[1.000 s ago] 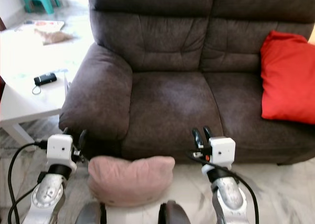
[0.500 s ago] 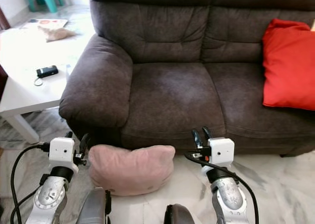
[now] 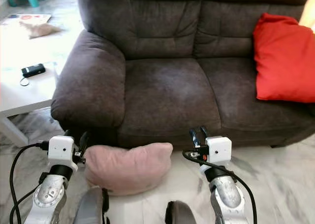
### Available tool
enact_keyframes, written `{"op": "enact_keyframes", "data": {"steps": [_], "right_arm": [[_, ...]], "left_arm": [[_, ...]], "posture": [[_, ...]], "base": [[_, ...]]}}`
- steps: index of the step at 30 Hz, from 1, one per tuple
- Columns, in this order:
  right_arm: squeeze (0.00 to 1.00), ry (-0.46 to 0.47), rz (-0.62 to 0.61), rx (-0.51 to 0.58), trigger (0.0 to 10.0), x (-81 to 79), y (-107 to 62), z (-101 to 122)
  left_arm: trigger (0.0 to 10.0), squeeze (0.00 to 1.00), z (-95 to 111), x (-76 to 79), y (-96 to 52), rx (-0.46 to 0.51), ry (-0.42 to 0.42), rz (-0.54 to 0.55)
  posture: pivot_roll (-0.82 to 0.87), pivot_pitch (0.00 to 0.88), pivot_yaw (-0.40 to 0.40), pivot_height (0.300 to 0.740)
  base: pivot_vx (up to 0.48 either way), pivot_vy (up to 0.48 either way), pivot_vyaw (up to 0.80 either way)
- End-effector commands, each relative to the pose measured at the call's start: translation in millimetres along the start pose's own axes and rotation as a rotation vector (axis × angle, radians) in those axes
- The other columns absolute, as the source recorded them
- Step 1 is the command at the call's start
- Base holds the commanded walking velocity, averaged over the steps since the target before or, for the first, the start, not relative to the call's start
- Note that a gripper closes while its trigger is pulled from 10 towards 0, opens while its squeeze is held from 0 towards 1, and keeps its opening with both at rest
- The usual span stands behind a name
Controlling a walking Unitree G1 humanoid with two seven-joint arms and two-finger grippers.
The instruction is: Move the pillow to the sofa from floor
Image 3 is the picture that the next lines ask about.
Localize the pink plush pillow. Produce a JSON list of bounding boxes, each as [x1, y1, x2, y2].
[[85, 143, 174, 196]]

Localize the dark grey fabric sofa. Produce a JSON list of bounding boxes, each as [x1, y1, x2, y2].
[[51, 0, 315, 151]]

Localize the red pillow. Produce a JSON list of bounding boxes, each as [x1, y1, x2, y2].
[[252, 13, 315, 104]]

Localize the white printed floor mat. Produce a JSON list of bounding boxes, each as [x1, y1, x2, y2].
[[0, 13, 53, 28]]

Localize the grey robot left leg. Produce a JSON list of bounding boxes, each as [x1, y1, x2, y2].
[[73, 187, 110, 224]]

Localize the white square side table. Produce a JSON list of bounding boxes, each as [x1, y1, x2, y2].
[[0, 62, 60, 148]]

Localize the dark robot right leg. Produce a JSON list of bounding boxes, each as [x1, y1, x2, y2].
[[164, 200, 200, 224]]

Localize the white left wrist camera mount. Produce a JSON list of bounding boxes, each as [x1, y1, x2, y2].
[[48, 135, 76, 169]]

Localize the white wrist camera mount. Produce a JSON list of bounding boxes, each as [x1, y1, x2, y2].
[[48, 135, 76, 169], [200, 136, 232, 174]]

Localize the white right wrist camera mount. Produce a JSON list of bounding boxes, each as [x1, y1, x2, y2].
[[200, 136, 232, 174]]

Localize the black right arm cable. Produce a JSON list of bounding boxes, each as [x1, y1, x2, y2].
[[183, 151, 258, 224]]

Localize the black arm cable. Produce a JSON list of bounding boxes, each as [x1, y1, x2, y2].
[[9, 141, 50, 224], [183, 151, 258, 224]]

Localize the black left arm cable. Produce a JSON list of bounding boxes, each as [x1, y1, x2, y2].
[[9, 141, 50, 224]]

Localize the black camera with strap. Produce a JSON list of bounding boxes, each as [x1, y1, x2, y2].
[[20, 64, 46, 87]]

